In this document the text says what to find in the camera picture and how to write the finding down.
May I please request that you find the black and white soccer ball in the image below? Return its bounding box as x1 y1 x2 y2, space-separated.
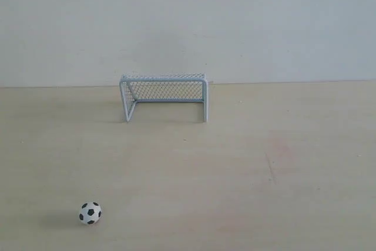
78 202 102 225

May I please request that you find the white miniature soccer goal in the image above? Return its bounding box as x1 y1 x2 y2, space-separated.
119 73 209 122

